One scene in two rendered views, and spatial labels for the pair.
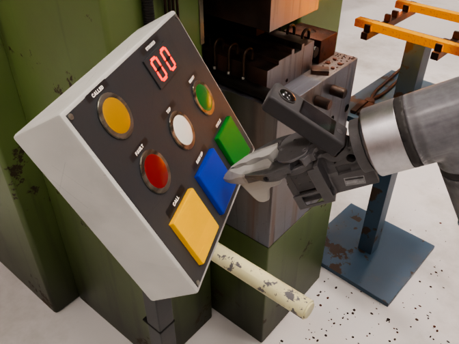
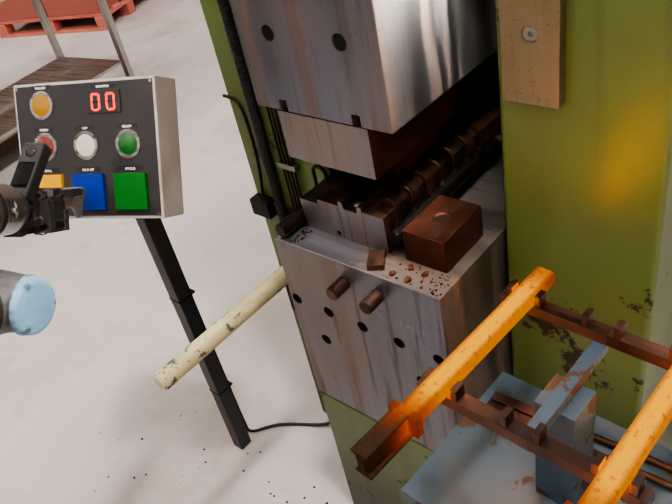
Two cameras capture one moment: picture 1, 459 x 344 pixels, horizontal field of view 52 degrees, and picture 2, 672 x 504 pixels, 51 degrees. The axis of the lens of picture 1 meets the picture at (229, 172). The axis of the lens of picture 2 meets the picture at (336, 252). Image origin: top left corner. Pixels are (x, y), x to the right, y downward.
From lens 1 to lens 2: 1.71 m
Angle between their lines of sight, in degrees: 74
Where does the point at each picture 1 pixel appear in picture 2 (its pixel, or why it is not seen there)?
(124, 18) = (232, 69)
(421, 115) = not seen: outside the picture
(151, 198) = not seen: hidden behind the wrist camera
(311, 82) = (344, 257)
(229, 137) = (126, 183)
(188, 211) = (46, 180)
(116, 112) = (40, 103)
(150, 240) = not seen: hidden behind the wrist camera
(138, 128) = (51, 120)
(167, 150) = (63, 145)
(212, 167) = (87, 181)
